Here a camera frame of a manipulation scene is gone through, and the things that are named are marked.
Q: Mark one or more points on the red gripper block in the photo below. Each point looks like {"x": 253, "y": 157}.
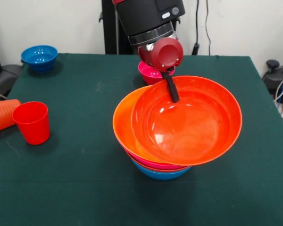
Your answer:
{"x": 165, "y": 55}

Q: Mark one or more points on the orange-red shallow bowl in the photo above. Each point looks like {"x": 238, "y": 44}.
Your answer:
{"x": 191, "y": 124}
{"x": 155, "y": 168}

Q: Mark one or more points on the large orange bowl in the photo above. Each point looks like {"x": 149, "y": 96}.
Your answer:
{"x": 123, "y": 127}

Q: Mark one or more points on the large pink bowl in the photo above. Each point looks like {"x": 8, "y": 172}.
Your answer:
{"x": 146, "y": 163}

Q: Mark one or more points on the red cup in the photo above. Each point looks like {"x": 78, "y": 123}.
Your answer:
{"x": 33, "y": 124}

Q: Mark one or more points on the orange cup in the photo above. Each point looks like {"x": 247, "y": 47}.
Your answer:
{"x": 2, "y": 113}

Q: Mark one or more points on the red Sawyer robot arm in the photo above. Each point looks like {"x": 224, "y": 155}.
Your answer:
{"x": 146, "y": 18}

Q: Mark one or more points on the small crimson bowl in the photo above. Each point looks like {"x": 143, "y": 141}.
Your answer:
{"x": 147, "y": 75}

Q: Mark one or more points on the light blue bowl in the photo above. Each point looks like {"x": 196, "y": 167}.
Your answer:
{"x": 160, "y": 175}

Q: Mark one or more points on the dark green table cloth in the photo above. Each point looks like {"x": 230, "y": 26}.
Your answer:
{"x": 141, "y": 200}

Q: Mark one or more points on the small dark blue bowl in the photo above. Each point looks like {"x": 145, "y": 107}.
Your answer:
{"x": 39, "y": 57}

